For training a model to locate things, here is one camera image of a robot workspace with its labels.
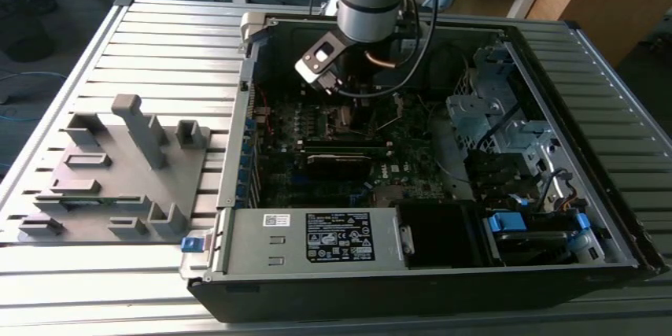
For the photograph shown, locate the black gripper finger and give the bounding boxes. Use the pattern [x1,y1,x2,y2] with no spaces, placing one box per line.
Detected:
[348,94,374,133]

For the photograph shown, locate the silver green CPU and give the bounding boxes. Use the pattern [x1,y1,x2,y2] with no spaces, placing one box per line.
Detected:
[335,109,368,131]

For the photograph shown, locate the CPU socket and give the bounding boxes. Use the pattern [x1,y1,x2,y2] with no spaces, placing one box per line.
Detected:
[323,104,383,139]

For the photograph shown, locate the RAM slot black clips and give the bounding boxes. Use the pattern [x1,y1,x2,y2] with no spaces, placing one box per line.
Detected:
[302,143,390,151]
[303,135,388,142]

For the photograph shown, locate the RAM slot white clips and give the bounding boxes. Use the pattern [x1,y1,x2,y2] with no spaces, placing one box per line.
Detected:
[302,139,395,146]
[302,148,395,156]

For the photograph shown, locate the black expansion card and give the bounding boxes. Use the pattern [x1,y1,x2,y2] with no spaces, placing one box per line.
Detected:
[306,152,375,181]

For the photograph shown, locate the green motherboard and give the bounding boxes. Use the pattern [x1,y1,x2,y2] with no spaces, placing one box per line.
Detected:
[250,76,467,211]

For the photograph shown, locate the silver drive cage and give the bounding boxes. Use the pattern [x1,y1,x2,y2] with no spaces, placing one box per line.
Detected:
[444,43,567,198]

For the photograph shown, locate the small chipset heatsink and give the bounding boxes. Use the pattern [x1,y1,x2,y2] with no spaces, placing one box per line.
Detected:
[372,185,407,206]

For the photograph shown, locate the grey case latch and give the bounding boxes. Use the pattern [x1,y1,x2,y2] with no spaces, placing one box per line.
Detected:
[239,12,279,54]

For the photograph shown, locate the hard disk in blue carrier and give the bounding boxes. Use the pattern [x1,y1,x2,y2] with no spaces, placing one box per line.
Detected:
[483,210,576,268]

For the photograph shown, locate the silver power supply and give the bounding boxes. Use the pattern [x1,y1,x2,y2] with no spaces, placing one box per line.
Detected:
[207,205,415,275]

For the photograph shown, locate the grey parts rack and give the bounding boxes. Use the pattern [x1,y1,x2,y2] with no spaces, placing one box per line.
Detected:
[15,93,215,243]

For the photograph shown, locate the black PC case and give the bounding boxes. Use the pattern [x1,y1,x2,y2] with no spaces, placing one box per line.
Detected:
[178,11,672,324]

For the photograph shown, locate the blue disk carrier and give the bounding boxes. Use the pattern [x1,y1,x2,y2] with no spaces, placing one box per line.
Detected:
[568,212,600,264]

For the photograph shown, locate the green RAM stick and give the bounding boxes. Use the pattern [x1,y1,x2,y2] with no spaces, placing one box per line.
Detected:
[58,197,116,209]

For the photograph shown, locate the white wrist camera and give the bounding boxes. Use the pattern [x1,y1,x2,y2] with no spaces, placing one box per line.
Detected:
[292,30,352,96]

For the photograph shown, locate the thin grey wire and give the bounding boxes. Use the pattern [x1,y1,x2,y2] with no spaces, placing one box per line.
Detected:
[424,100,443,139]

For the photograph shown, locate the thin red wire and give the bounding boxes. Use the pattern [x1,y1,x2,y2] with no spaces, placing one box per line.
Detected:
[259,84,279,135]

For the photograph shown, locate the white wire bundle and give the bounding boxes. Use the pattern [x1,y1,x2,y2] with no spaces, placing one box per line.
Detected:
[455,58,480,98]

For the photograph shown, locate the blue bracket clip row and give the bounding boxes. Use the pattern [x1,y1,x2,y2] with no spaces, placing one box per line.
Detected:
[239,114,260,209]

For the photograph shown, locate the thin white wire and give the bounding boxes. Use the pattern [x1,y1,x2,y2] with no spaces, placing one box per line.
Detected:
[434,154,472,186]

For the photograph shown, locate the thick black cable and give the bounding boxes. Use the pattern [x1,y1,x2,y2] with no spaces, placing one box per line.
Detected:
[474,102,522,156]

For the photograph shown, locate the coloured wire bundle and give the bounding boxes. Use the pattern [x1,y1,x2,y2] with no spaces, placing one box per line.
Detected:
[536,167,588,214]

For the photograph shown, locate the blue floor cable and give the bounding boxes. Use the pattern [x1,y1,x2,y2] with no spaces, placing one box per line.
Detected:
[0,70,71,123]

